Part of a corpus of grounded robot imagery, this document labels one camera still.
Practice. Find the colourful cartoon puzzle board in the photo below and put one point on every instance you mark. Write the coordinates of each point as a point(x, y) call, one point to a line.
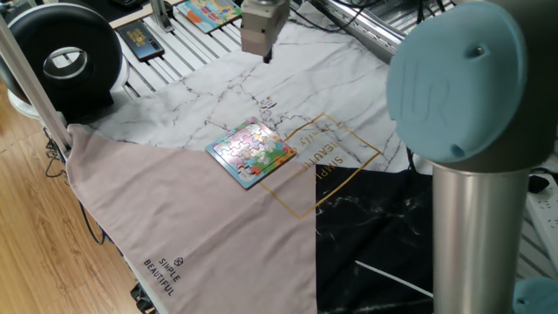
point(205, 15)

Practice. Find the small puzzle piece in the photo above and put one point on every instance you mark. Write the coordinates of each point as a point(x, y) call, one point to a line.
point(268, 103)

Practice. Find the aluminium frame post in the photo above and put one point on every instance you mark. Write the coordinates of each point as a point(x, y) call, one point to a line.
point(30, 83)

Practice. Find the marble pink black tablecloth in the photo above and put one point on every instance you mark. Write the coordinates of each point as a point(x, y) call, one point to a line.
point(196, 240)

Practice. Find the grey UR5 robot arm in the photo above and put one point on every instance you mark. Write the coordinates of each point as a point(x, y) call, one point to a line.
point(475, 240)

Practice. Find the black power plug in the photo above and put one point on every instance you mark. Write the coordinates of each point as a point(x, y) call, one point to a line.
point(538, 183)

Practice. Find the aluminium frame rail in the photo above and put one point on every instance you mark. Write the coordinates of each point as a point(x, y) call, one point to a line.
point(362, 30)

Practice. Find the silver metal bracket stand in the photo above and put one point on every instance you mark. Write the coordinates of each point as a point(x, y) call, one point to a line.
point(161, 17)

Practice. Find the white zip tie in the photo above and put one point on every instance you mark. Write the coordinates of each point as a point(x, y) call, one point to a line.
point(392, 279)

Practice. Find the white power strip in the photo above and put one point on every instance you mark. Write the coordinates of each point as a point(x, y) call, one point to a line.
point(545, 218)

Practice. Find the colourful fairy puzzle board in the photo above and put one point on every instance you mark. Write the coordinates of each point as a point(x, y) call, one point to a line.
point(248, 152)

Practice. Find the silver Schunk gripper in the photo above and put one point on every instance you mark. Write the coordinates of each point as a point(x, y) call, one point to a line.
point(261, 26)

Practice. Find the black smartphone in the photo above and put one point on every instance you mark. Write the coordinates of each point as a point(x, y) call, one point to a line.
point(140, 40)

